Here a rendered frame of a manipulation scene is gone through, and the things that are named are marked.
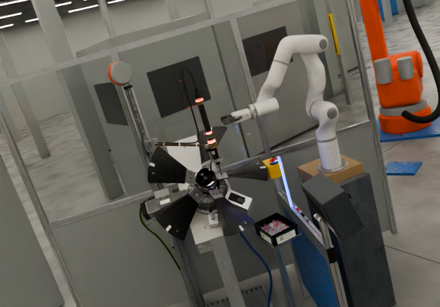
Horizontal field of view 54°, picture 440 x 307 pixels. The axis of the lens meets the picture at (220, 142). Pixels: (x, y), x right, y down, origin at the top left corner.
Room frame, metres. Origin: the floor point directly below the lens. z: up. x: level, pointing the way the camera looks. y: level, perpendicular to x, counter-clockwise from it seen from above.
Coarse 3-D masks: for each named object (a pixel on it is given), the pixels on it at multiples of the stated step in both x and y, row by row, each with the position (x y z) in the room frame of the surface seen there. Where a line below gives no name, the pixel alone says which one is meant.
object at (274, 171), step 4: (264, 160) 2.73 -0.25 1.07; (268, 160) 2.70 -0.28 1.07; (268, 164) 2.62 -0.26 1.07; (272, 164) 2.60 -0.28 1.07; (276, 164) 2.59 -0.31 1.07; (268, 168) 2.58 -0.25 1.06; (272, 168) 2.58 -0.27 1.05; (276, 168) 2.59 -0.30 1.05; (268, 172) 2.60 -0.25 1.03; (272, 172) 2.58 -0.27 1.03; (276, 172) 2.59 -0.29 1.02; (280, 172) 2.59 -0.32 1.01; (284, 172) 2.59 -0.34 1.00; (268, 176) 2.63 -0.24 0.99; (272, 176) 2.58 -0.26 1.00; (276, 176) 2.58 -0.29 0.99; (280, 176) 2.59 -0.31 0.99
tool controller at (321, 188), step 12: (312, 180) 1.77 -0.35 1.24; (324, 180) 1.71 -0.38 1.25; (312, 192) 1.67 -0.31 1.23; (324, 192) 1.62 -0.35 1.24; (336, 192) 1.57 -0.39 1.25; (312, 204) 1.72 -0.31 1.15; (324, 204) 1.54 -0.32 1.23; (336, 204) 1.54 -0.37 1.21; (348, 204) 1.55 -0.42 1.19; (324, 216) 1.60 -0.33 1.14; (336, 216) 1.54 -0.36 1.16; (348, 216) 1.55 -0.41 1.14; (336, 228) 1.54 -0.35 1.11; (348, 228) 1.55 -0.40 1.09; (360, 228) 1.55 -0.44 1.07
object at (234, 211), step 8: (216, 200) 2.22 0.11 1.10; (224, 200) 2.25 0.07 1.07; (224, 208) 2.19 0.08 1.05; (232, 208) 2.23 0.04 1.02; (224, 216) 2.15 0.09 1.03; (232, 216) 2.17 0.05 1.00; (240, 216) 2.19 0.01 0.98; (248, 216) 2.22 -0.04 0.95; (224, 224) 2.11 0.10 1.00; (232, 224) 2.12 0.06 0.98; (240, 224) 2.14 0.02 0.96; (248, 224) 2.16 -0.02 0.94; (224, 232) 2.07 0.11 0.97; (232, 232) 2.09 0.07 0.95
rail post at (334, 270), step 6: (330, 264) 1.82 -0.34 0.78; (336, 264) 1.82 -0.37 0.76; (330, 270) 1.85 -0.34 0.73; (336, 270) 1.83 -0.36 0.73; (336, 276) 1.83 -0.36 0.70; (336, 282) 1.82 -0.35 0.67; (336, 288) 1.82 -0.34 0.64; (342, 288) 1.82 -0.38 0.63; (336, 294) 1.84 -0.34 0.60; (342, 294) 1.82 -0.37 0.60; (342, 300) 1.83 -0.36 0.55; (342, 306) 1.82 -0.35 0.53
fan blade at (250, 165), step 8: (256, 160) 2.43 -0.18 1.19; (240, 168) 2.38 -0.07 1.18; (248, 168) 2.35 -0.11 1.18; (256, 168) 2.34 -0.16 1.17; (264, 168) 2.33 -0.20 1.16; (232, 176) 2.29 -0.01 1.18; (240, 176) 2.28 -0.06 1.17; (248, 176) 2.28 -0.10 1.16; (256, 176) 2.27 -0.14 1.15; (264, 176) 2.27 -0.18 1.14
